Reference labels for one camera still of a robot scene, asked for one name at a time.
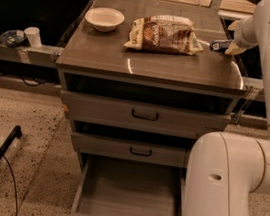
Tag grey drawer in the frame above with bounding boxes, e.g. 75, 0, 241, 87
63, 155, 182, 216
71, 132, 190, 168
61, 90, 230, 139

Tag white bowl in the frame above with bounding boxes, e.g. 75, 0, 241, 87
85, 7, 124, 33

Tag brown chip bag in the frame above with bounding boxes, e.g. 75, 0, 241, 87
124, 15, 203, 56

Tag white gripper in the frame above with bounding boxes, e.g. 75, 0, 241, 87
224, 16, 267, 56

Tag grey drawer cabinet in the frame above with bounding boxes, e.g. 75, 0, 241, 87
40, 0, 259, 196

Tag top grey drawer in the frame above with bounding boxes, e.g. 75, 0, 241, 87
61, 90, 230, 139

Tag white paper cup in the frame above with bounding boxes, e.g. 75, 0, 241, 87
24, 27, 42, 48

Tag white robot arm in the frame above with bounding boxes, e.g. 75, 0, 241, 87
182, 0, 270, 216

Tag middle grey drawer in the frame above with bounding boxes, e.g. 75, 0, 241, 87
71, 132, 190, 168

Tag blue bowl with items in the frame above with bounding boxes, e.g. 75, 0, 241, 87
0, 29, 26, 48

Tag bottom grey drawer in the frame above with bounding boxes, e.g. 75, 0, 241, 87
63, 155, 182, 216

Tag blue rxbar blueberry bar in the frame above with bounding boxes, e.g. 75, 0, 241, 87
209, 39, 232, 53

